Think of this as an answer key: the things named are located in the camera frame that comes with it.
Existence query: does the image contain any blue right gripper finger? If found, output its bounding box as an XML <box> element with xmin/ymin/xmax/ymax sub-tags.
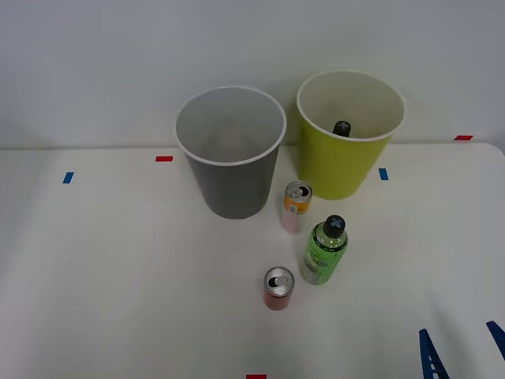
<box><xmin>418</xmin><ymin>328</ymin><xmax>451</xmax><ymax>379</ymax></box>
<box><xmin>485</xmin><ymin>320</ymin><xmax>505</xmax><ymax>349</ymax></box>

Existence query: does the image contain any green bottle with black cap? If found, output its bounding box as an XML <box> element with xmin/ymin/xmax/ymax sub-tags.
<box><xmin>299</xmin><ymin>214</ymin><xmax>350</xmax><ymax>286</ymax></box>

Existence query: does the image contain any red can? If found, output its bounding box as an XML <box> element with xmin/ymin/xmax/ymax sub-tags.
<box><xmin>263</xmin><ymin>265</ymin><xmax>296</xmax><ymax>312</ymax></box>

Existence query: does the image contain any orange and pink can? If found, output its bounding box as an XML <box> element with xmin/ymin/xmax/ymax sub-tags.
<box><xmin>281</xmin><ymin>180</ymin><xmax>314</xmax><ymax>234</ymax></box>

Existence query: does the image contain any yellow-green plastic waste bin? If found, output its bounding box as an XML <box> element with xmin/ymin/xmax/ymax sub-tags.
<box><xmin>296</xmin><ymin>69</ymin><xmax>406</xmax><ymax>201</ymax></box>

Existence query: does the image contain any grey plastic waste bin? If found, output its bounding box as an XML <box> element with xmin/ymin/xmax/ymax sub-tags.
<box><xmin>173</xmin><ymin>85</ymin><xmax>288</xmax><ymax>220</ymax></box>

